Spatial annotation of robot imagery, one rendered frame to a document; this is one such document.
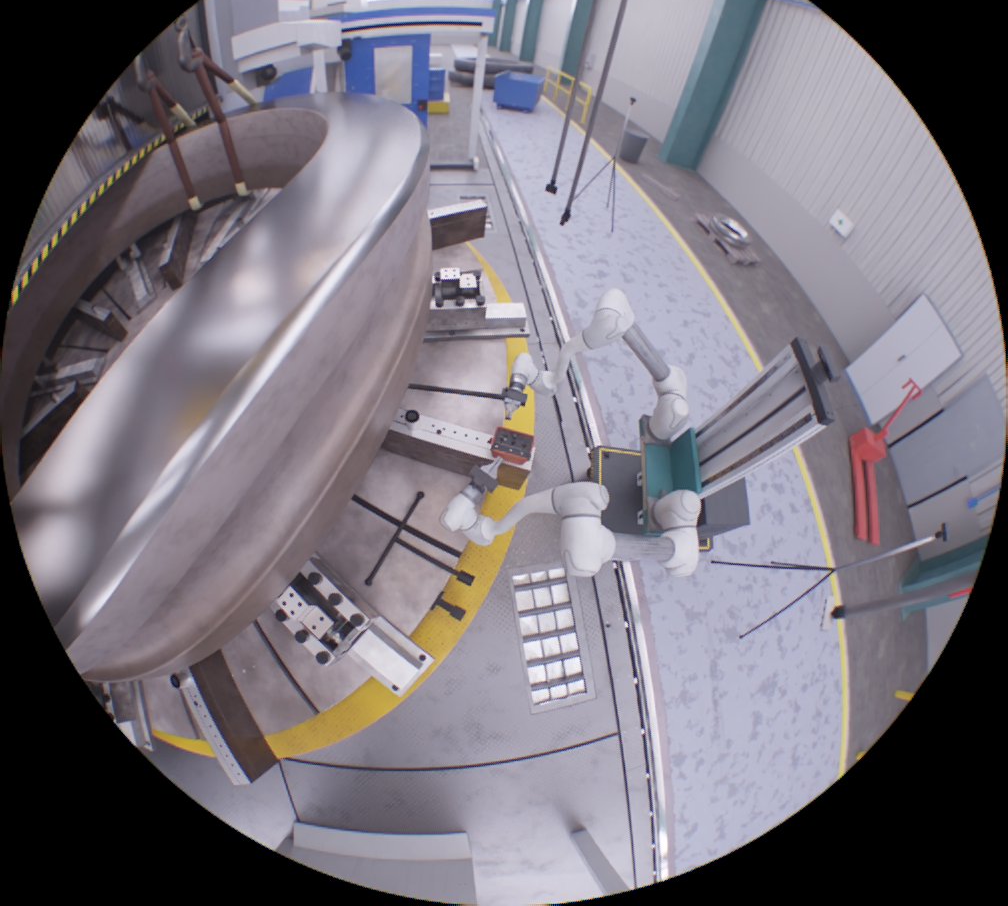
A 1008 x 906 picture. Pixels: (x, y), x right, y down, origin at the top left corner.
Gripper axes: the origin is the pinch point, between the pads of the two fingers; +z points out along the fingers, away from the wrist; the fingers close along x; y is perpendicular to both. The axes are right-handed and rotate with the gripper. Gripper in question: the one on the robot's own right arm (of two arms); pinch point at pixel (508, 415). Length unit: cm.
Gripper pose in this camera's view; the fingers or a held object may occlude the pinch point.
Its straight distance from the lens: 172.8
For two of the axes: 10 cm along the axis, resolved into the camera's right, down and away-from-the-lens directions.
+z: -2.4, 8.3, -5.1
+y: 1.2, -5.0, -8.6
